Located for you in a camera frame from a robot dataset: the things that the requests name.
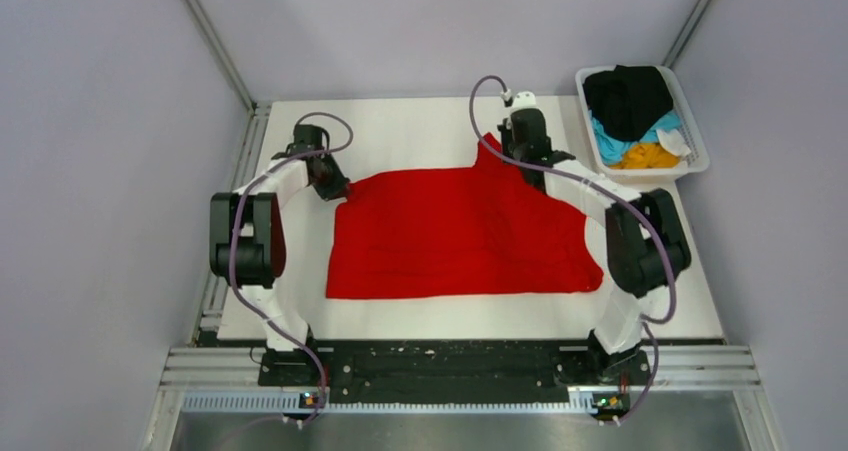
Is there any red t shirt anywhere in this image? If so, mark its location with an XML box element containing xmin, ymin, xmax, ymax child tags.
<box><xmin>326</xmin><ymin>135</ymin><xmax>604</xmax><ymax>300</ymax></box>

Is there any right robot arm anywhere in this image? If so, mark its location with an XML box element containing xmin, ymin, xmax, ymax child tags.
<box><xmin>497</xmin><ymin>106</ymin><xmax>692</xmax><ymax>383</ymax></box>

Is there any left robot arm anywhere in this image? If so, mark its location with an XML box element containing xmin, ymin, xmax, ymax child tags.
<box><xmin>209</xmin><ymin>122</ymin><xmax>349</xmax><ymax>389</ymax></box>

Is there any light blue t shirt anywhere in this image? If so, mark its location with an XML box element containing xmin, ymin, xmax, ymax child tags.
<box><xmin>589</xmin><ymin>111</ymin><xmax>682</xmax><ymax>167</ymax></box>

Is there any black t shirt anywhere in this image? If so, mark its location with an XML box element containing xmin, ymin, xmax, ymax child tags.
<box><xmin>583</xmin><ymin>65</ymin><xmax>674</xmax><ymax>141</ymax></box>

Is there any yellow t shirt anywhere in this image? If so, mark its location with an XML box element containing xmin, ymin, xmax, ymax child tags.
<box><xmin>609</xmin><ymin>143</ymin><xmax>681</xmax><ymax>170</ymax></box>

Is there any white cloth in basket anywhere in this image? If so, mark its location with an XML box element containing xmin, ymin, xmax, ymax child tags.
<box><xmin>656</xmin><ymin>129</ymin><xmax>692</xmax><ymax>160</ymax></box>

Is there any white plastic basket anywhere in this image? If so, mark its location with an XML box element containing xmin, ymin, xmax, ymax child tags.
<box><xmin>575</xmin><ymin>65</ymin><xmax>710</xmax><ymax>182</ymax></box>

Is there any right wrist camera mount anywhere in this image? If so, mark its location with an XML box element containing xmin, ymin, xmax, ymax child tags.
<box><xmin>501</xmin><ymin>89</ymin><xmax>538</xmax><ymax>113</ymax></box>

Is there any left aluminium corner post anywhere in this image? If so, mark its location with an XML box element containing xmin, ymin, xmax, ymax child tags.
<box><xmin>182</xmin><ymin>0</ymin><xmax>256</xmax><ymax>113</ymax></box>

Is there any aluminium corner post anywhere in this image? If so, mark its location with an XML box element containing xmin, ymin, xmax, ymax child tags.
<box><xmin>182</xmin><ymin>0</ymin><xmax>256</xmax><ymax>113</ymax></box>
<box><xmin>662</xmin><ymin>0</ymin><xmax>714</xmax><ymax>68</ymax></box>

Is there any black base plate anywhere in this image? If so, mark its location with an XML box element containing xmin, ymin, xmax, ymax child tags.
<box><xmin>258</xmin><ymin>340</ymin><xmax>650</xmax><ymax>405</ymax></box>

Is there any aluminium frame rail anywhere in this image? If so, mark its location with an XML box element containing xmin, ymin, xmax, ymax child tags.
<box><xmin>141</xmin><ymin>102</ymin><xmax>272</xmax><ymax>450</ymax></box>

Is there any right aluminium corner post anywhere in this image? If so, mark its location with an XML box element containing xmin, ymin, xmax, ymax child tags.
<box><xmin>662</xmin><ymin>0</ymin><xmax>714</xmax><ymax>68</ymax></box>

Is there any white cable duct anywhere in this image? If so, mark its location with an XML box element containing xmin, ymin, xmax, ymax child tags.
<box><xmin>182</xmin><ymin>391</ymin><xmax>599</xmax><ymax>415</ymax></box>

